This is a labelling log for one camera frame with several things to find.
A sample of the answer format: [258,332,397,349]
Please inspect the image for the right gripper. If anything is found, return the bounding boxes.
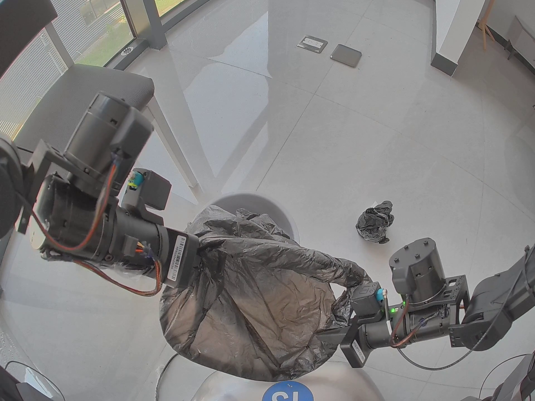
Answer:
[340,319,397,369]

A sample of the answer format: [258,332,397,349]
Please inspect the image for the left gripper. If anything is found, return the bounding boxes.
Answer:
[110,207,201,288]

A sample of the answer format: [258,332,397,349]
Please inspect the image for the black plastic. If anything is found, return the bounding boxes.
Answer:
[356,200,395,245]

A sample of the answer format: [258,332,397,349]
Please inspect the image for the black plastic bag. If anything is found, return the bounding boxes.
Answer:
[160,205,377,382]

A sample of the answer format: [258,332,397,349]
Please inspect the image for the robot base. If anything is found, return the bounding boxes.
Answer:
[190,360,383,401]

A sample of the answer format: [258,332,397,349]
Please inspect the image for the white trash bin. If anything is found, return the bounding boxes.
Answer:
[208,190,301,243]

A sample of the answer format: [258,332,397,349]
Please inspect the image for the white chair with grey seat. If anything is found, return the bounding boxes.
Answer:
[0,0,204,204]

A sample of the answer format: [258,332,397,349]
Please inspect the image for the window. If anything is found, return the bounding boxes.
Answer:
[0,0,251,149]

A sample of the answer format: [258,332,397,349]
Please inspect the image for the wooden stand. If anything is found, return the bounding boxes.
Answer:
[476,0,504,50]

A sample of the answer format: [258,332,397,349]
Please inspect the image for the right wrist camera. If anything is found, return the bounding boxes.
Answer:
[349,282,390,321]

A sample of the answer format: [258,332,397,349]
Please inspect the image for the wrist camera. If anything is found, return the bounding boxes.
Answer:
[349,282,390,321]
[121,167,172,224]

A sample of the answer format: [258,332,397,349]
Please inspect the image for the black cable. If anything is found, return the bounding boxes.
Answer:
[396,345,462,370]
[155,353,179,401]

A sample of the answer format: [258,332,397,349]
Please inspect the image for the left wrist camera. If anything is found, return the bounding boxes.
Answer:
[121,167,172,224]

